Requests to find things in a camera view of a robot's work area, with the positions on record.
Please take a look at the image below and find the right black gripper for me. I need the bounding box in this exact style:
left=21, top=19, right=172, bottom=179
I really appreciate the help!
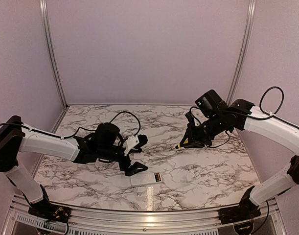
left=180, top=113, right=226, bottom=148

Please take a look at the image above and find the white battery cover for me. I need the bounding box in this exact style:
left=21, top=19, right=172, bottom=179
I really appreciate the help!
left=133, top=153, right=145, bottom=160

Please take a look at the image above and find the white remote control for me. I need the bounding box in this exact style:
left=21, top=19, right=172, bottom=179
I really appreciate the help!
left=130, top=173, right=162, bottom=187

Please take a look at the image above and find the yellow handled screwdriver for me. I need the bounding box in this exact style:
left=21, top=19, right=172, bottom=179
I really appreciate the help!
left=175, top=140, right=188, bottom=149

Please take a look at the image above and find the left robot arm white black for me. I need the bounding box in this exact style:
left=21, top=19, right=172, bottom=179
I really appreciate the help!
left=0, top=116, right=148, bottom=218

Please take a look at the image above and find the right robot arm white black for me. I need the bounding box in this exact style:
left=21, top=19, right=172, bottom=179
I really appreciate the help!
left=176, top=90, right=299, bottom=219

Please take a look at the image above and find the battery in remote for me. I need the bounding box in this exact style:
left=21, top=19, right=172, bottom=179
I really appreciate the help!
left=154, top=172, right=162, bottom=182

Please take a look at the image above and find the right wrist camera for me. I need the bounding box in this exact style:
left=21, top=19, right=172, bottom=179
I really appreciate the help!
left=185, top=111, right=197, bottom=127

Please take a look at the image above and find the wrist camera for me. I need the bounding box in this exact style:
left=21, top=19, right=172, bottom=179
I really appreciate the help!
left=185, top=111, right=197, bottom=127
left=123, top=135, right=148, bottom=156

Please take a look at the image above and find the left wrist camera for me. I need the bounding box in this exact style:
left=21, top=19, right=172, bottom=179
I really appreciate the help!
left=123, top=135, right=148, bottom=156

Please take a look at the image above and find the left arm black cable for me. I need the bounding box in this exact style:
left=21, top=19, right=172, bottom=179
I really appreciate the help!
left=63, top=111, right=142, bottom=140

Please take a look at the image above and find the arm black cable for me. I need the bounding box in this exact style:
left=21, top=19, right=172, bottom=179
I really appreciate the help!
left=247, top=86, right=285, bottom=120
left=63, top=111, right=142, bottom=140

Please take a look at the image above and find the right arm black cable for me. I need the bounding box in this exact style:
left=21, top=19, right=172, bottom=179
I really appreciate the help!
left=247, top=86, right=285, bottom=120

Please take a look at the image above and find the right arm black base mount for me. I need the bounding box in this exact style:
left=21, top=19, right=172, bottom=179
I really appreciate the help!
left=218, top=206, right=261, bottom=224

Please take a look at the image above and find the right aluminium frame post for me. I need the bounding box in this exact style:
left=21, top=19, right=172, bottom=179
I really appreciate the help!
left=226, top=0, right=256, bottom=104

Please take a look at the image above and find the aluminium frame post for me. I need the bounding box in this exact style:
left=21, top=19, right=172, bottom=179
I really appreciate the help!
left=226, top=0, right=256, bottom=104
left=39, top=0, right=68, bottom=109

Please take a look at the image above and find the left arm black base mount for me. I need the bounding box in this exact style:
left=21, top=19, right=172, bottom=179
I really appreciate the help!
left=28, top=204, right=71, bottom=223

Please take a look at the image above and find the front aluminium rail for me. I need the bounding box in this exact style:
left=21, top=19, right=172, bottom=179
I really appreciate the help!
left=1, top=195, right=287, bottom=235

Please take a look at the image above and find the left aluminium frame post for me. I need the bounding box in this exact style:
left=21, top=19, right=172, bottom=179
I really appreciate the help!
left=39, top=0, right=68, bottom=109

